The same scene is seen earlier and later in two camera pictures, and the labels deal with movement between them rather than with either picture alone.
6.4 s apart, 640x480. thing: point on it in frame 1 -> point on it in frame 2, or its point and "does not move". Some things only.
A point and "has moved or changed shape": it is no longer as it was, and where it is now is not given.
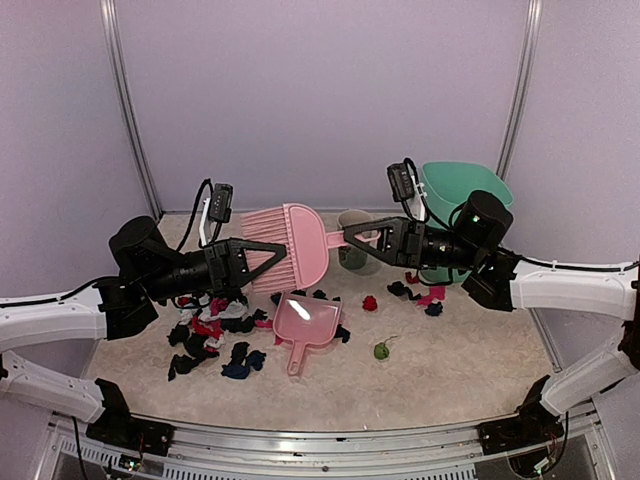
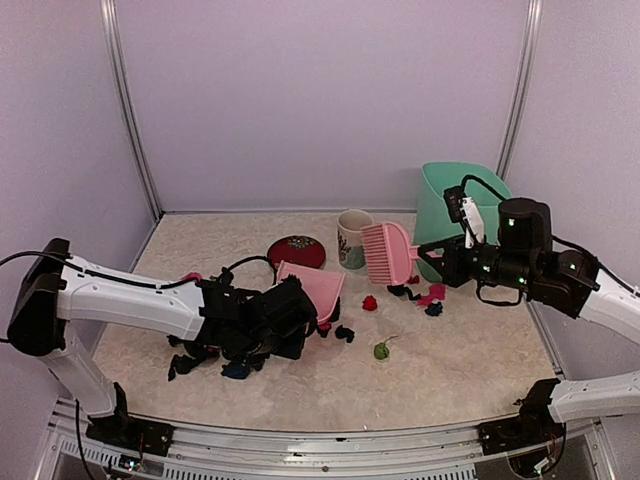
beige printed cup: x=350 y=257 does not move
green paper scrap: x=381 y=351 does not move
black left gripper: x=230 y=270 -> x=294 y=347
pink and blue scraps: x=433 y=302 does not move
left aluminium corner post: x=115 y=46 does not move
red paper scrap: x=369 y=303 does not move
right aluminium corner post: x=523 y=87 does not move
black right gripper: x=400 y=243 -> x=451 y=267
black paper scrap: x=181 y=364 does not move
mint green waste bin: x=445 y=183 does not move
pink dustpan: x=303 y=320 has moved or changed shape
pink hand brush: x=305 y=238 has moved or changed shape
